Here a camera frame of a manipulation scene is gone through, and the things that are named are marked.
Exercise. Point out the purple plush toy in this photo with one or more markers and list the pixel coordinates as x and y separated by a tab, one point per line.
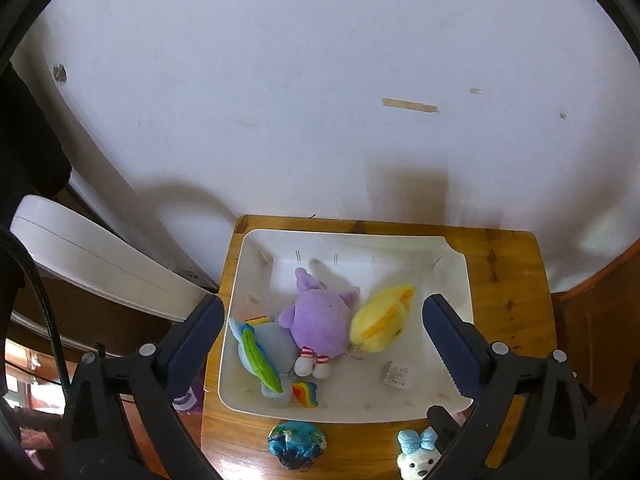
318	321

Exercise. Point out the blue green drawstring pouch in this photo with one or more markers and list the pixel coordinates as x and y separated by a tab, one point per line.
296	444

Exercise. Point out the white bear plush blue bow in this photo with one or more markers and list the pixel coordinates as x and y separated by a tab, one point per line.
418	453

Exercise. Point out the wooden bed frame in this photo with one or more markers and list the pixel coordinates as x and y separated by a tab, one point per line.
597	326

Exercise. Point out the blue rainbow pony plush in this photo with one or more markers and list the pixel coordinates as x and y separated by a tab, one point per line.
268	352

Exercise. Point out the purple white bottle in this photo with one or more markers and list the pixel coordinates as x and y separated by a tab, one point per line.
192	400

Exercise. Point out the white bladeless fan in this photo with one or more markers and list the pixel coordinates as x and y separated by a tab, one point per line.
72	247

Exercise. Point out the tape strip on wall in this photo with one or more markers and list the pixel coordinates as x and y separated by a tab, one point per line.
408	105

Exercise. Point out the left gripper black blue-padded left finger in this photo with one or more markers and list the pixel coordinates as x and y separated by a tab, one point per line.
96	439

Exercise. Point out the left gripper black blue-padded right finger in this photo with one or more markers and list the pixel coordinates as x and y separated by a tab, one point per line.
550	441

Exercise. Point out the yellow plush toy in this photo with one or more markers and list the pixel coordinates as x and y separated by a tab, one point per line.
381	319

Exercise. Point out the white plastic storage bin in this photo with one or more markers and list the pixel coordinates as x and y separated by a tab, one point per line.
399	383

